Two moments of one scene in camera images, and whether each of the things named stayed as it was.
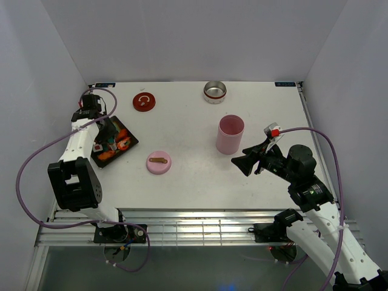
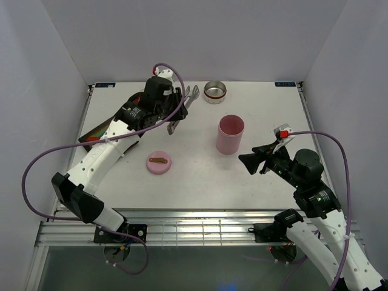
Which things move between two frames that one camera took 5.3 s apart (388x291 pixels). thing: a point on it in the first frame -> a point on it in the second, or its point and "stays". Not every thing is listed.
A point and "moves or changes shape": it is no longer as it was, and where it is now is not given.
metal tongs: (114, 147) moves or changes shape
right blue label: (285, 84) stays
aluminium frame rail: (169, 228) stays
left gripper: (111, 131) -> (176, 96)
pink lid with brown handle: (158, 162) stays
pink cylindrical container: (230, 133) stays
